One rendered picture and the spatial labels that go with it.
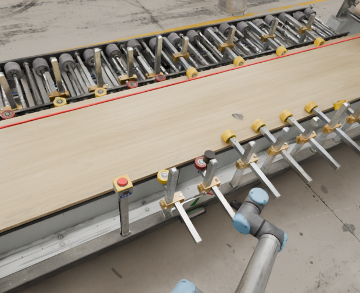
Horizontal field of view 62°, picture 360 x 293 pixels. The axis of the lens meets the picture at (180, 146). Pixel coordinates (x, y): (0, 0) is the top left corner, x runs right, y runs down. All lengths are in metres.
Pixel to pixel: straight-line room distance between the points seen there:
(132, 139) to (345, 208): 2.16
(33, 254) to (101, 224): 0.39
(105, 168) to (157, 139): 0.37
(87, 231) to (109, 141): 0.54
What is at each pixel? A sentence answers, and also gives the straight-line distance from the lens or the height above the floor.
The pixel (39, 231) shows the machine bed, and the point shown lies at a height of 0.70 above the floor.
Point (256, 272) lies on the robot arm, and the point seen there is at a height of 1.32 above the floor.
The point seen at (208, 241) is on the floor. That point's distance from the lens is 2.59.
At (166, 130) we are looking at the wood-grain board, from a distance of 1.97.
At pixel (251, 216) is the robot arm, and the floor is 1.19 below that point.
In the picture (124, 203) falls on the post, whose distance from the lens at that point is 1.47.
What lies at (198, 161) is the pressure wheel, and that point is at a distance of 1.83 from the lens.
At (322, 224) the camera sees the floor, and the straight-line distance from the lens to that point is 3.06.
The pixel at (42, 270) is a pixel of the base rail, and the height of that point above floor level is 0.70.
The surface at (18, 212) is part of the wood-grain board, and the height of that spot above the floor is 0.90.
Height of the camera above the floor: 2.35
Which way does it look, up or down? 50 degrees down
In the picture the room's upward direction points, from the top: 10 degrees clockwise
